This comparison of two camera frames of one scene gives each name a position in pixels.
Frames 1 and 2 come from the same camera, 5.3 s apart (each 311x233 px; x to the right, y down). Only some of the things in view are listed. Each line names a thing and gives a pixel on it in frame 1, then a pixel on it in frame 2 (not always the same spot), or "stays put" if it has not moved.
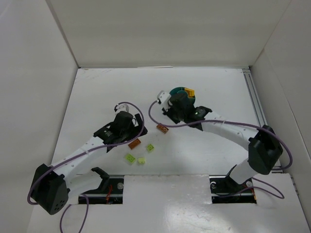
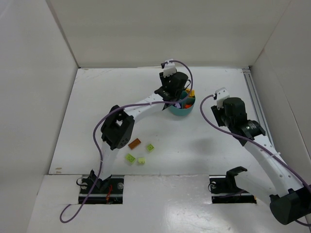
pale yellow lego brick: (141, 160) stays put
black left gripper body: (140, 125) → (164, 93)
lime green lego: (150, 147) stays put
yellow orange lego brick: (190, 92) stays put
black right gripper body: (171, 114) → (217, 115)
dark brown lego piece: (134, 143) stays put
